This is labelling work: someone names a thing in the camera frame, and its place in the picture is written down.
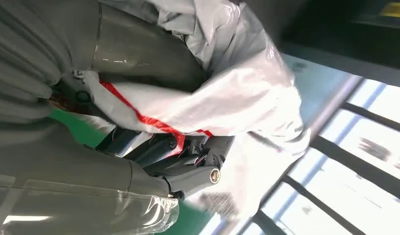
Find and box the framed glass window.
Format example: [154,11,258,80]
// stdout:
[200,77,400,235]

